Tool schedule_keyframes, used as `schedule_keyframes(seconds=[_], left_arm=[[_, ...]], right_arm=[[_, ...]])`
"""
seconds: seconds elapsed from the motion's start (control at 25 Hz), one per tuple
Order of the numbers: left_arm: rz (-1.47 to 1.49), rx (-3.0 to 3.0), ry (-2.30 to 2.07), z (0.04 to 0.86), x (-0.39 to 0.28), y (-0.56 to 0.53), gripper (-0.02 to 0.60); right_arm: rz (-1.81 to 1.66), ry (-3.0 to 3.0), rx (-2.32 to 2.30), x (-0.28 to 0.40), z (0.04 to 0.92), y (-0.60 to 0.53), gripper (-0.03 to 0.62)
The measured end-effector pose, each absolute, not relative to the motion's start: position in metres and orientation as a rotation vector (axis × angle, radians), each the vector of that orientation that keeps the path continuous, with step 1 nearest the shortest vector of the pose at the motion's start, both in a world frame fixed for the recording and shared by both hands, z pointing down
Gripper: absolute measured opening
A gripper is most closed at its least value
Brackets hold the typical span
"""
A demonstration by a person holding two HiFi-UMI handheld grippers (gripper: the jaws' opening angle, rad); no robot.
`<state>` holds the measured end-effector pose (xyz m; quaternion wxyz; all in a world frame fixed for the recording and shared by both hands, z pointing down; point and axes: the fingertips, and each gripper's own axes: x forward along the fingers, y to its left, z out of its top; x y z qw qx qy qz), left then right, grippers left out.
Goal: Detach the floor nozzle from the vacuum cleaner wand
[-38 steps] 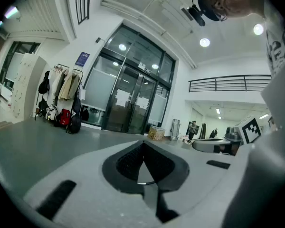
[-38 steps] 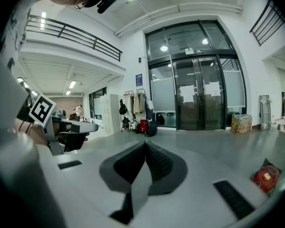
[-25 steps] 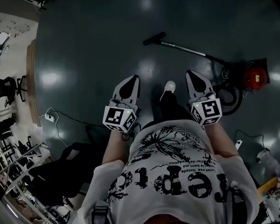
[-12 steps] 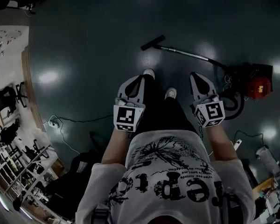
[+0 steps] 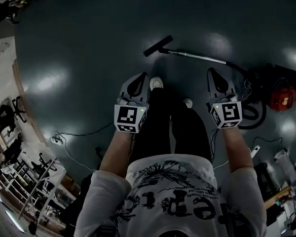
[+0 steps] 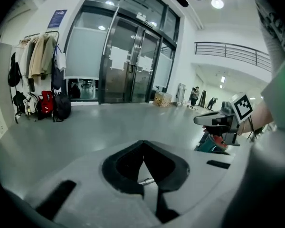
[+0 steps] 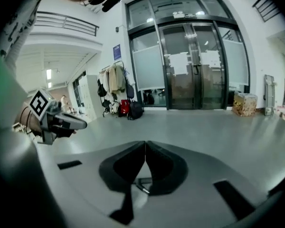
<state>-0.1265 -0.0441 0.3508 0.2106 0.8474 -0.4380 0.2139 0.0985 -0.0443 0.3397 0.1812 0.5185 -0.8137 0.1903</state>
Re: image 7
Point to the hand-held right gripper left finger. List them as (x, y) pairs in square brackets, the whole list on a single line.
[(120, 167)]

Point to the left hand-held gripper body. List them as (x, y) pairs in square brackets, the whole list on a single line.
[(47, 117)]

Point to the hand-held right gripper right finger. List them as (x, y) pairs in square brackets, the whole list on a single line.
[(168, 172)]

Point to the person's left forearm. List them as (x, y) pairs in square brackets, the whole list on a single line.
[(22, 119)]

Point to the white printed shirt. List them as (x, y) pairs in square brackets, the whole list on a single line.
[(12, 151)]

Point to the black backpack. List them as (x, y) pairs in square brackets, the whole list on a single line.
[(135, 110)]

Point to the red backpack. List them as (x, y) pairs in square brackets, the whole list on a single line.
[(124, 107)]

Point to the beige coat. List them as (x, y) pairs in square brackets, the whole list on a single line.
[(115, 79)]

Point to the black framed glass door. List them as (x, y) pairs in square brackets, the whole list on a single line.
[(194, 89)]

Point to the metal coat rack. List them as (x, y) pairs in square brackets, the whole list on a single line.
[(124, 70)]

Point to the black balcony railing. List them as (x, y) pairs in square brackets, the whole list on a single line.
[(267, 7), (66, 24)]

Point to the brown cardboard box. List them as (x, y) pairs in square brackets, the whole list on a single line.
[(245, 104)]

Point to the white paper sheet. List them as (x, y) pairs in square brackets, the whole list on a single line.
[(211, 59), (179, 64)]

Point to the grey folded trolley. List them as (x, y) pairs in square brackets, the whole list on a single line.
[(269, 95)]

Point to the white emergency light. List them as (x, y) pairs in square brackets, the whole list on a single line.
[(184, 14)]

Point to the blue wall poster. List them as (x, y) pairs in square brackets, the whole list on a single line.
[(116, 52)]

